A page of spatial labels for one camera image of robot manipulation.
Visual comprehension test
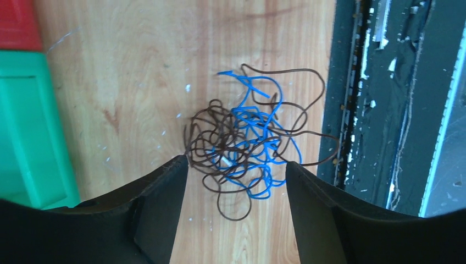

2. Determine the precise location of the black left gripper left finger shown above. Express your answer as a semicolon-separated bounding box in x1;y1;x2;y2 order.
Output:
1;155;188;263

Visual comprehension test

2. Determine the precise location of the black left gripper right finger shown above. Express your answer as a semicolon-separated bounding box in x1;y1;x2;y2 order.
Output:
286;162;465;263

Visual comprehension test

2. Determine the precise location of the blue cable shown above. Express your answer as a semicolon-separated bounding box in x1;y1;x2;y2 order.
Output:
209;70;303;200

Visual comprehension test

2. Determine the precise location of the green plastic bin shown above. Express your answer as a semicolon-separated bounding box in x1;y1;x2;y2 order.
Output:
1;51;80;210

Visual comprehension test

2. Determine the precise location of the red plastic bin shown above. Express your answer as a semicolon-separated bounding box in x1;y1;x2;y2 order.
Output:
1;0;42;52

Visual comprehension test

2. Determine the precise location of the brown cable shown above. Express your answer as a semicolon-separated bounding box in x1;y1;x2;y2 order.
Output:
184;63;340;222

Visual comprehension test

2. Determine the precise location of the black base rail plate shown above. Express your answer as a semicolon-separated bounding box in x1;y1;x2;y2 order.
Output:
317;1;465;217

